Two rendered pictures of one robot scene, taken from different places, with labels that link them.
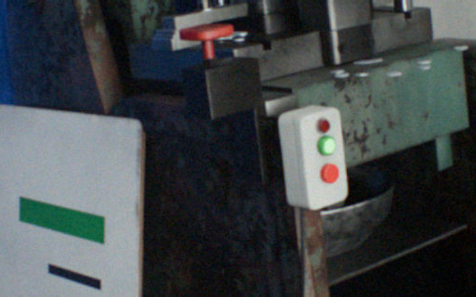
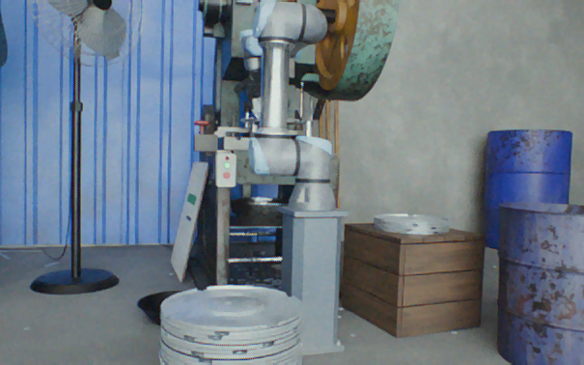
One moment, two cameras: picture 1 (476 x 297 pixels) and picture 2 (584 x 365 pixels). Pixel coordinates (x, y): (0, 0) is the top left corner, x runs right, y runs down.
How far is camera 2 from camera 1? 1.09 m
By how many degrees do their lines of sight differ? 23
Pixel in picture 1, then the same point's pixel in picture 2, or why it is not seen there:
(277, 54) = (242, 142)
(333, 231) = (258, 211)
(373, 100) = not seen: hidden behind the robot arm
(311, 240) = (224, 201)
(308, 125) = (220, 156)
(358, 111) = not seen: hidden behind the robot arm
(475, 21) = (448, 191)
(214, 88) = (197, 140)
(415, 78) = not seen: hidden behind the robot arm
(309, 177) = (218, 174)
